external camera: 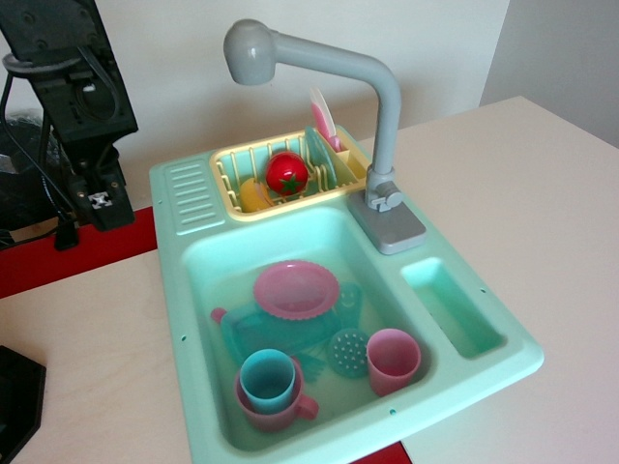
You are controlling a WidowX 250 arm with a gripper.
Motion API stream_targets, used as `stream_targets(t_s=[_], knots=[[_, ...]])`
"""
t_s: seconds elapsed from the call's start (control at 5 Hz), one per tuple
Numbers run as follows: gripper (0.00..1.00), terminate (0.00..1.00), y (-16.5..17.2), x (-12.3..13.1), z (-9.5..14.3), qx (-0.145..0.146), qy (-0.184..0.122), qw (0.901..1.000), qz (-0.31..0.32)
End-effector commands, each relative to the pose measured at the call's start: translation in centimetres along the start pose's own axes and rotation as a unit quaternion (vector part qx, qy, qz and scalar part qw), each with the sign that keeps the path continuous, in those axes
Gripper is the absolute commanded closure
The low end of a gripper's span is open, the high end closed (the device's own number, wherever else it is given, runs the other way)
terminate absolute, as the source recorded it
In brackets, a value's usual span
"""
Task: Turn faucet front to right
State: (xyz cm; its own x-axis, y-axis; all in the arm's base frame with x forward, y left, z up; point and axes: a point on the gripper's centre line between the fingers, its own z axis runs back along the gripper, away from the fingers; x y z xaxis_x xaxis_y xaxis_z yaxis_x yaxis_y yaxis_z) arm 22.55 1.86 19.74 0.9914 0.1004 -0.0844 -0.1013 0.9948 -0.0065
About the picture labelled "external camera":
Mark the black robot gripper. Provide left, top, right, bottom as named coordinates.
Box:
left=1, top=0, right=137, bottom=231

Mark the yellow dish drying rack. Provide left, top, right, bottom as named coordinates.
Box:
left=210, top=129, right=369, bottom=221

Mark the mint green toy sink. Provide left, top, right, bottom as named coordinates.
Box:
left=150, top=150, right=544, bottom=463

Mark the teal smiley spatula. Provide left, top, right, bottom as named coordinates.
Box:
left=335, top=282, right=363, bottom=328

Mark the grey toy faucet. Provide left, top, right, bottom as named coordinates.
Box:
left=223, top=19, right=427, bottom=255

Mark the red toy tomato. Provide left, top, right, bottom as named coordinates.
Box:
left=265, top=152, right=309, bottom=196

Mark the yellow toy cup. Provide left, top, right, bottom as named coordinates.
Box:
left=239, top=179, right=274, bottom=213

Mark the black base block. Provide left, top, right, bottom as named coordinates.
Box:
left=1, top=346, right=46, bottom=463

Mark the blue toy cup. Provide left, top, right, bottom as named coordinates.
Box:
left=240, top=348, right=296, bottom=415

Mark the pink utensil in rack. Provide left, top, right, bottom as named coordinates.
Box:
left=309, top=87, right=342, bottom=152

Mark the teal toy tray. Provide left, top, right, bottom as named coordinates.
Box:
left=211, top=304, right=341, bottom=364

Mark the teal toy fork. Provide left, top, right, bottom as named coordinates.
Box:
left=293, top=346, right=328, bottom=384

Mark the teal toy skimmer spoon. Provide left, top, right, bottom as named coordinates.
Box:
left=327, top=328, right=368, bottom=379

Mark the pink toy cup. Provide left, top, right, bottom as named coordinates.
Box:
left=367, top=328, right=422, bottom=396

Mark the black cable bundle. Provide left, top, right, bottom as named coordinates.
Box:
left=0, top=67, right=81, bottom=247

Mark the pink toy plate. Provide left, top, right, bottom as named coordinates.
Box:
left=253, top=260, right=340, bottom=320

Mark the pink toy mug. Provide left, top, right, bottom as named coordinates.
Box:
left=233, top=358, right=320, bottom=433

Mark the teal plate in rack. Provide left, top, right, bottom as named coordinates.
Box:
left=305, top=126, right=354, bottom=189

